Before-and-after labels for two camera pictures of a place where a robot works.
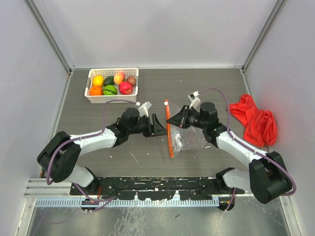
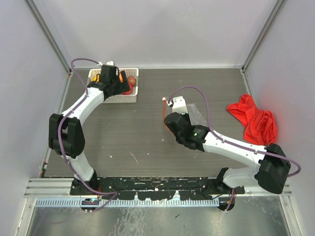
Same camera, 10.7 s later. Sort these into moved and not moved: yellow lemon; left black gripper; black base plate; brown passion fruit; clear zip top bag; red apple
Moved: clear zip top bag; left black gripper
Not moved: black base plate; red apple; yellow lemon; brown passion fruit
